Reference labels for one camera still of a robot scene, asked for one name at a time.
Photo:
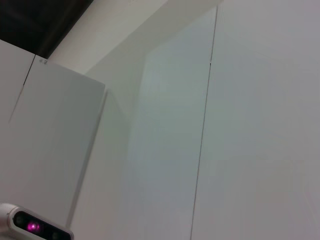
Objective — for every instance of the white cabinet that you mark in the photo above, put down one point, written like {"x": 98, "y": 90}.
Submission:
{"x": 50, "y": 137}

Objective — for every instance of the dark window opening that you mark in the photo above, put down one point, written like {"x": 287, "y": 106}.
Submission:
{"x": 37, "y": 22}

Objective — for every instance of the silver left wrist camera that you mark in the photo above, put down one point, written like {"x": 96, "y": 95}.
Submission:
{"x": 37, "y": 225}

